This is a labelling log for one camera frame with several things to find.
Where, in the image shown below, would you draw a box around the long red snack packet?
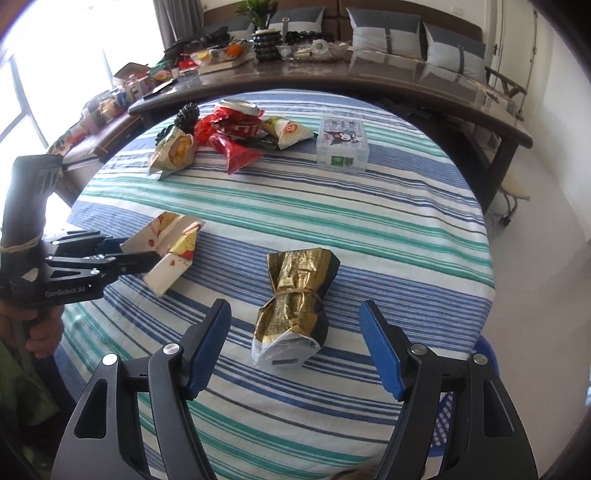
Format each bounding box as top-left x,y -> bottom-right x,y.
208,134 -> 264,175

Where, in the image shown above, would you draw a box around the black beaded vase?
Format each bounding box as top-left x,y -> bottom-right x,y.
252,28 -> 283,64

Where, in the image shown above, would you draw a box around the brown wooden sofa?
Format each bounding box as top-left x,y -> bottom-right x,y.
203,0 -> 529,123

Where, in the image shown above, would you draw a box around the window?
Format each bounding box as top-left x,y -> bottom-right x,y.
0,25 -> 118,155

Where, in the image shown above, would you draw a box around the blue plastic mesh basket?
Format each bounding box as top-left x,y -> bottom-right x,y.
427,335 -> 500,470

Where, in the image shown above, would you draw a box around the pile of assorted desk clutter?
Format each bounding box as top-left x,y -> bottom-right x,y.
83,28 -> 205,136

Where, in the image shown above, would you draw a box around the green potted plant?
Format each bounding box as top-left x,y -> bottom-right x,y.
235,0 -> 274,31

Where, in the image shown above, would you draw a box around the person's left hand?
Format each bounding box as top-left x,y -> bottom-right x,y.
18,302 -> 64,360

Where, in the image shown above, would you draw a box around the long dark wooden desk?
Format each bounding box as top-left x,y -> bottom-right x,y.
46,44 -> 534,215

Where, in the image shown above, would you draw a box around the white wrapper with red label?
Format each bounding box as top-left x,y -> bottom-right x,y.
261,116 -> 317,151

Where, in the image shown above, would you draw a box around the green snack packet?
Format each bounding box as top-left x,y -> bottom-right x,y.
240,135 -> 279,151

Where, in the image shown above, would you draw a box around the black bead string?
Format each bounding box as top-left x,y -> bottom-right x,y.
286,30 -> 334,45

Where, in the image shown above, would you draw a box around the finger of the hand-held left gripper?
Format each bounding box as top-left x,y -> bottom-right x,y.
46,251 -> 159,284
44,233 -> 123,256

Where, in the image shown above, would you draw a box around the white yellow paper wrapper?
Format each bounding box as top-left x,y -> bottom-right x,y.
121,212 -> 206,296

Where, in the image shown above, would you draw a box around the stack of books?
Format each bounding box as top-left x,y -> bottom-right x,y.
198,54 -> 257,75

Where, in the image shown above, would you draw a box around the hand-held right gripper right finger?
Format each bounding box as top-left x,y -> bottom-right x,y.
359,300 -> 541,480

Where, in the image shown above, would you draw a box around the gold foil snack bag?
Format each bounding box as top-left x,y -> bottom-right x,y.
250,248 -> 341,370

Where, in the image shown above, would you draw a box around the grey white strapped pillow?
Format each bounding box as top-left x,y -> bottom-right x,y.
422,23 -> 488,82
346,7 -> 424,62
265,9 -> 321,38

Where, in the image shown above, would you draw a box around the grey curtain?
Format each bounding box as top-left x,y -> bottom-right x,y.
152,0 -> 206,52

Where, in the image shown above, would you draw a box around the cream cushioned stool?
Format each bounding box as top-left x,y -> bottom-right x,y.
500,176 -> 533,227

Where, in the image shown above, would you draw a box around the round striped cloth table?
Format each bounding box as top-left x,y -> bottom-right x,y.
55,90 -> 496,480

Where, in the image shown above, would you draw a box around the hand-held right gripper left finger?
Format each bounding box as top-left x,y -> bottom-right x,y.
51,299 -> 232,480

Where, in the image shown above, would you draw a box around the person's left forearm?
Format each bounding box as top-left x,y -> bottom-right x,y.
0,339 -> 62,480

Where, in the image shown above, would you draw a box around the crushed red drink can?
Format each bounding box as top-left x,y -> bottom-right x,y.
213,98 -> 265,137

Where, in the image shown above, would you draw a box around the yellow chips bag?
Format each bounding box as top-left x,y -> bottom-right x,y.
148,127 -> 197,179

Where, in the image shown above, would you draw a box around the clear plastic cartoon box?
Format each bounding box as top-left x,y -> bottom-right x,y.
316,117 -> 367,172

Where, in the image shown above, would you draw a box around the glass bowl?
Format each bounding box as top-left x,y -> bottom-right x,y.
276,41 -> 341,62

